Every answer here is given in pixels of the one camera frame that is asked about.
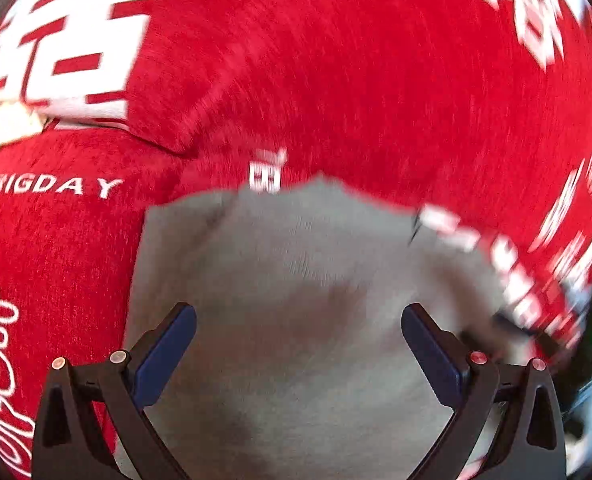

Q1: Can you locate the red printed folded quilt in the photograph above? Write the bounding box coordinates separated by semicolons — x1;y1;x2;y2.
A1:
0;0;592;241

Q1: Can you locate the grey knit sweater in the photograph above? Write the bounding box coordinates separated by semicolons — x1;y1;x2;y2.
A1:
113;172;529;480

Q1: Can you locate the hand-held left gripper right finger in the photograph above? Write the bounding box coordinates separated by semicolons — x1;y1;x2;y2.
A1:
401;302;568;480

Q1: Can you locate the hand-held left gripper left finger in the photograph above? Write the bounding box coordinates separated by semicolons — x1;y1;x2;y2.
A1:
31;302;198;480

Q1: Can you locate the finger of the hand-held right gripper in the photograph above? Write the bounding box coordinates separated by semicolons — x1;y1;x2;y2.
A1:
493;310;534;337

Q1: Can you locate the red printed blanket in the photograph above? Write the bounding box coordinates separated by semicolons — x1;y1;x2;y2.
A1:
0;130;592;480

